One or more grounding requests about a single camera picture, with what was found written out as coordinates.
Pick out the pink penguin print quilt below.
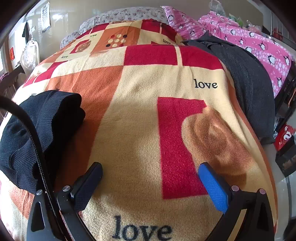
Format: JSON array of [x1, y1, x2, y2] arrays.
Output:
[[198, 10, 296, 98]]

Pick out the dark grey garment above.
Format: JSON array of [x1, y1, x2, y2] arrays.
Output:
[[183, 31, 277, 145]]

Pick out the red orange printed blanket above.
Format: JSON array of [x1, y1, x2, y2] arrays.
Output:
[[0, 20, 278, 241]]

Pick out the black pants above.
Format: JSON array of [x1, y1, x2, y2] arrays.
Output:
[[0, 90, 86, 195]]

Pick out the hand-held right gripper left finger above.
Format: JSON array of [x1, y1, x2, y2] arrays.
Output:
[[26, 162, 103, 241]]

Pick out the wall poster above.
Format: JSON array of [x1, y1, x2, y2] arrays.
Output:
[[39, 2, 51, 32]]

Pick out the green plastic bag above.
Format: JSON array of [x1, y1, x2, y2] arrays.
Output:
[[229, 13, 244, 27]]

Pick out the metal rack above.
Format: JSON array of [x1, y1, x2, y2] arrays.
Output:
[[266, 11, 296, 44]]

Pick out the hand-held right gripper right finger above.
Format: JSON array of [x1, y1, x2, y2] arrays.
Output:
[[198, 162, 275, 241]]

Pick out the dark cardboard box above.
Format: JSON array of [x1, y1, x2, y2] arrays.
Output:
[[275, 148, 296, 179]]

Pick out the dark wooden chair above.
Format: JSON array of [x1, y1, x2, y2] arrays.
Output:
[[0, 62, 26, 93]]

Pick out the red box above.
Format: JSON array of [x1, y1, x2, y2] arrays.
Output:
[[274, 124, 296, 151]]

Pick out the clear plastic bag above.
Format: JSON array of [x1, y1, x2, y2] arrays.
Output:
[[209, 0, 226, 15]]

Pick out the black hanging cloth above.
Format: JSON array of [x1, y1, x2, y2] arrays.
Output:
[[22, 21, 30, 39]]

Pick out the grey floral pillow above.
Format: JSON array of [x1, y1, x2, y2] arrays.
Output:
[[60, 6, 169, 49]]

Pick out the pink penguin print pillow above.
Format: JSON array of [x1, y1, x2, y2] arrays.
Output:
[[161, 5, 206, 40]]

